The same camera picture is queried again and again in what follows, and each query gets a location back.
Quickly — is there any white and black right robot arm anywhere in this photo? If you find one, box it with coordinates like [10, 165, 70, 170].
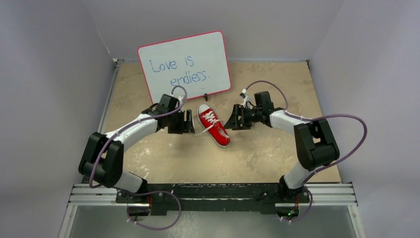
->
[224, 91, 340, 202]

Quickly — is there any aluminium frame rail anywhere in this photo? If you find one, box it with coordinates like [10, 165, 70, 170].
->
[67, 183, 358, 207]

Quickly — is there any pink framed whiteboard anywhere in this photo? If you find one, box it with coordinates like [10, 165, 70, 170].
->
[137, 31, 232, 103]

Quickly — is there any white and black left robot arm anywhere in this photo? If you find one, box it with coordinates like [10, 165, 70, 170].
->
[78, 94, 194, 203]

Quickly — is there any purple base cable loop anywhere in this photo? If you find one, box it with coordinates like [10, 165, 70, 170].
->
[126, 191, 183, 232]

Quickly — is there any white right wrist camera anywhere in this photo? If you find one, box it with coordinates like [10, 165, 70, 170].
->
[240, 89, 255, 109]

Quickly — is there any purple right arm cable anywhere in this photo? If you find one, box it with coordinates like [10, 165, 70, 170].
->
[244, 80, 368, 184]

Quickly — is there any red canvas sneaker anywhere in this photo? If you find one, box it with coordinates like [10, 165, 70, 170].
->
[197, 103, 231, 147]

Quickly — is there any white shoelace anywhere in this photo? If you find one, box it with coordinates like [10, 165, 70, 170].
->
[195, 110, 230, 138]

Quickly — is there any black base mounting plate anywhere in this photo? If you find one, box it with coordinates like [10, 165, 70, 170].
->
[118, 183, 311, 217]

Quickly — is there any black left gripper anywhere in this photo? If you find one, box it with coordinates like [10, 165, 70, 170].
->
[167, 109, 194, 134]

